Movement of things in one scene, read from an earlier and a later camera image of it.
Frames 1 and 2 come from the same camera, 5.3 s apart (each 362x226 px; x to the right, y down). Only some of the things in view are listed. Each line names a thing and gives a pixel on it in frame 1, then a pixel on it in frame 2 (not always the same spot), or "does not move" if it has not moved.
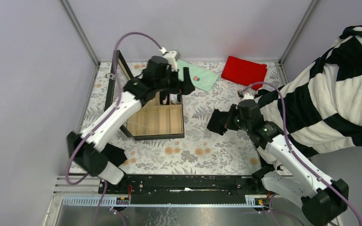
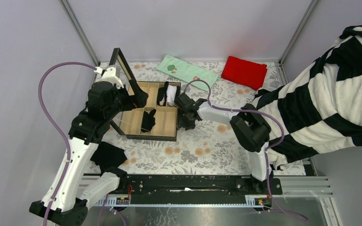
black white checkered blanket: x=334 y=103 does not move
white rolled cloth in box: x=173 y=98 does not move
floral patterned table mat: x=202 y=151 does not move
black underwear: x=186 y=86 → x=148 y=121
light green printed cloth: x=201 y=78 does not move
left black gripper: x=173 y=89 → x=137 y=101
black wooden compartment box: x=152 y=120 does not move
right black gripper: x=223 y=120 → x=187 y=126
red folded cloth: x=244 y=72 does not move
